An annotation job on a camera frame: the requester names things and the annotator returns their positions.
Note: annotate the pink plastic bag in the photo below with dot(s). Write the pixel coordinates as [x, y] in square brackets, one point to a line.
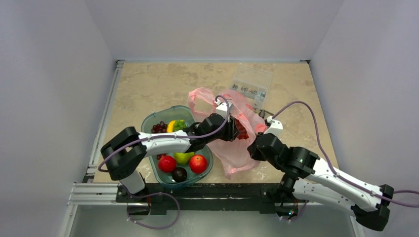
[244, 121]

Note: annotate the yellow fake banana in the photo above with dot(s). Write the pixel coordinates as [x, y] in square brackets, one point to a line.
[171, 127]

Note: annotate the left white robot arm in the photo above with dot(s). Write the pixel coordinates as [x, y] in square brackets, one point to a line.
[124, 152]

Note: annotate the green fake pear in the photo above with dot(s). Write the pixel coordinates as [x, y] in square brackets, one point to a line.
[183, 158]

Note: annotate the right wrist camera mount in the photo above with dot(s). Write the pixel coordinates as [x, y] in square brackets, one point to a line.
[273, 126]

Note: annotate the dark plum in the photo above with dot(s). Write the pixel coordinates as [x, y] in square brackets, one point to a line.
[179, 174]

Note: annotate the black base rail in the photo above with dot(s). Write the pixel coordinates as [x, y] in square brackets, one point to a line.
[259, 197]

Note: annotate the teal plastic container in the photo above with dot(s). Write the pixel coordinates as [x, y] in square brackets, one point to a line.
[178, 112]

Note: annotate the purple grape bunch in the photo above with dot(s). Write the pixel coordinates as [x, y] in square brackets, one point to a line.
[160, 127]

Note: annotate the red apple right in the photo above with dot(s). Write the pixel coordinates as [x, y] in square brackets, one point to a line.
[198, 164]

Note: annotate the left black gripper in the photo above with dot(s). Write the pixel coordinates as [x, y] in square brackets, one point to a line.
[231, 131]

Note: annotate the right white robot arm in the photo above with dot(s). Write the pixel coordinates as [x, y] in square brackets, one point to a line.
[309, 177]

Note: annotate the red apple left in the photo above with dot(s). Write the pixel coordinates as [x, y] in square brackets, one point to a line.
[167, 164]

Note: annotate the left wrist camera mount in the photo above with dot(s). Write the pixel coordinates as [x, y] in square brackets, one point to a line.
[223, 108]

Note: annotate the clear screw organizer box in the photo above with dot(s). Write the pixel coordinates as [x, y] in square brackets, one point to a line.
[253, 83]

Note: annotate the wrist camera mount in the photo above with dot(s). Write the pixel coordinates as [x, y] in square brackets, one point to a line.
[273, 126]
[223, 108]

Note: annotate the red apple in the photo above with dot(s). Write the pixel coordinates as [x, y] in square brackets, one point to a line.
[198, 164]
[167, 164]

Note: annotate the green grape bunch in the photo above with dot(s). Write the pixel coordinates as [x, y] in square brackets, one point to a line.
[179, 125]

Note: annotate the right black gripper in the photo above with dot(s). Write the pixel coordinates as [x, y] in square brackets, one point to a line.
[254, 151]

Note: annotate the metal pump nozzle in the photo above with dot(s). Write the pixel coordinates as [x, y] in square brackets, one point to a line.
[264, 113]

